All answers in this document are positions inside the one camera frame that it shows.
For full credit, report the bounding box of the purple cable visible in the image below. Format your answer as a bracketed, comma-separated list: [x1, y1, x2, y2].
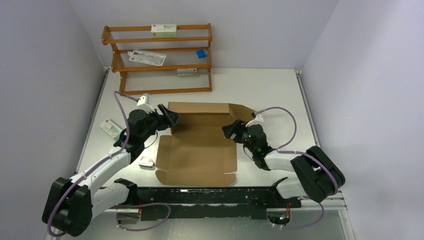
[251, 106, 340, 230]
[46, 91, 172, 238]

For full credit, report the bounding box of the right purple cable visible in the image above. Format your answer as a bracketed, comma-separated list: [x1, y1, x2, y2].
[251, 106, 340, 230]

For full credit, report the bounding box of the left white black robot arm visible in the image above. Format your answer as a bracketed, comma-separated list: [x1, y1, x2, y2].
[41, 104, 180, 237]

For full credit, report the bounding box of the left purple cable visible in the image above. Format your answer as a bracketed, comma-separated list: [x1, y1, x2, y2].
[46, 91, 172, 238]

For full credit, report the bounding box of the white green product box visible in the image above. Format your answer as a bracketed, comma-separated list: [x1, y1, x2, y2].
[150, 24, 177, 38]

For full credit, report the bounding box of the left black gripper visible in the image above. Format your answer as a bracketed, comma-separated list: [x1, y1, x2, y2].
[140, 103, 180, 142]

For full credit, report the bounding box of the small blue block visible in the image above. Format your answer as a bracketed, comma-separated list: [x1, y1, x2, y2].
[195, 49, 208, 59]

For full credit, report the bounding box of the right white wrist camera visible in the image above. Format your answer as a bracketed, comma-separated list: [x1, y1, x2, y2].
[245, 112, 264, 128]

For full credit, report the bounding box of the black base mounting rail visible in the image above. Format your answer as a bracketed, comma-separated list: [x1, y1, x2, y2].
[117, 186, 302, 221]

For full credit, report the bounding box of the small white flat package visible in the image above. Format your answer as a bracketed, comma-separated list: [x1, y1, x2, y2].
[99, 119, 123, 140]

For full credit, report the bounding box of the brown cardboard box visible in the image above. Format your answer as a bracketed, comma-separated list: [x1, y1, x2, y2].
[155, 102, 254, 187]

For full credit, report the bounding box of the clear plastic packaged item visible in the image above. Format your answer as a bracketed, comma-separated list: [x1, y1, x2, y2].
[127, 49, 167, 66]

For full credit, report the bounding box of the small grey product box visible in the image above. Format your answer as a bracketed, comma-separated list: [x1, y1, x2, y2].
[176, 68, 199, 77]

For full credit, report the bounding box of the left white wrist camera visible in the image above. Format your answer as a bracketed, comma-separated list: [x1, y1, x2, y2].
[136, 93, 155, 114]

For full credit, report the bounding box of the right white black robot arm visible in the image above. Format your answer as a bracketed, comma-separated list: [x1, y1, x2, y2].
[222, 119, 346, 207]

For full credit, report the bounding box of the small white red package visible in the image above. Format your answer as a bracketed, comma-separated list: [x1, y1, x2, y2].
[138, 157, 155, 169]

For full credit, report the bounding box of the orange wooden shelf rack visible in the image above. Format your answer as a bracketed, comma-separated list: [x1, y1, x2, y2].
[101, 23, 213, 95]

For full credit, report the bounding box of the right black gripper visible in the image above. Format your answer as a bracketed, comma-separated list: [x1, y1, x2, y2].
[221, 118, 257, 155]

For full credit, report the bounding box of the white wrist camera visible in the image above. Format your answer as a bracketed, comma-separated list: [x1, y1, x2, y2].
[136, 93, 155, 114]
[245, 112, 264, 128]

